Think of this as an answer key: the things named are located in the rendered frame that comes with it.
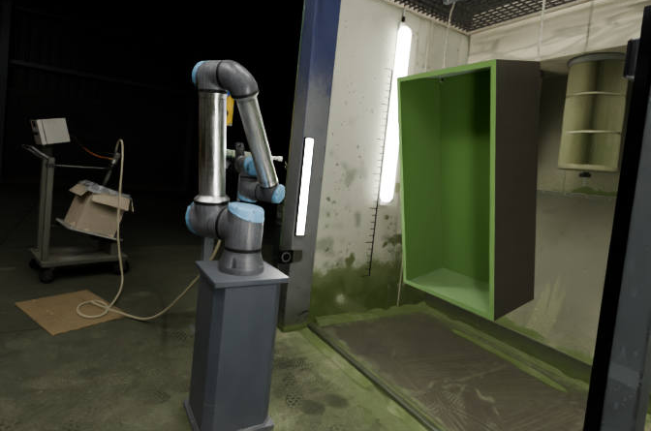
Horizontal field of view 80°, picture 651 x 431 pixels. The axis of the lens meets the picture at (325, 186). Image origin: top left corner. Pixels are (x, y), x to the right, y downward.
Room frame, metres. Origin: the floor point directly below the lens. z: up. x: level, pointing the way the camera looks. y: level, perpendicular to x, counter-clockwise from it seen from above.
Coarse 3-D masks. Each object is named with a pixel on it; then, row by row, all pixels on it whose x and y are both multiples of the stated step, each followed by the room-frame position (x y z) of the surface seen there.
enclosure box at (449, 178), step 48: (432, 96) 2.32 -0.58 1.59; (480, 96) 2.12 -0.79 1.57; (528, 96) 1.81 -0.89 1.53; (432, 144) 2.35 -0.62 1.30; (480, 144) 2.15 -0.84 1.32; (528, 144) 1.84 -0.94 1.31; (432, 192) 2.38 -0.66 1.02; (480, 192) 2.18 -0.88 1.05; (528, 192) 1.88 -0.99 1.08; (432, 240) 2.41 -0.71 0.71; (480, 240) 2.22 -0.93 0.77; (528, 240) 1.91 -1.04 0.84; (432, 288) 2.19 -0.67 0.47; (480, 288) 2.15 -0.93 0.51; (528, 288) 1.95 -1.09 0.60
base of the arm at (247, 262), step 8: (224, 256) 1.54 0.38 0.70; (232, 256) 1.52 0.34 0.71; (240, 256) 1.52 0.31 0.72; (248, 256) 1.53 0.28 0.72; (256, 256) 1.55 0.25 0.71; (224, 264) 1.52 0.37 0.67; (232, 264) 1.52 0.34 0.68; (240, 264) 1.51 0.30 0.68; (248, 264) 1.52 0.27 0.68; (256, 264) 1.54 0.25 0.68; (224, 272) 1.51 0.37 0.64; (232, 272) 1.50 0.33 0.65; (240, 272) 1.50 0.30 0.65; (248, 272) 1.51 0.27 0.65; (256, 272) 1.53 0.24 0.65
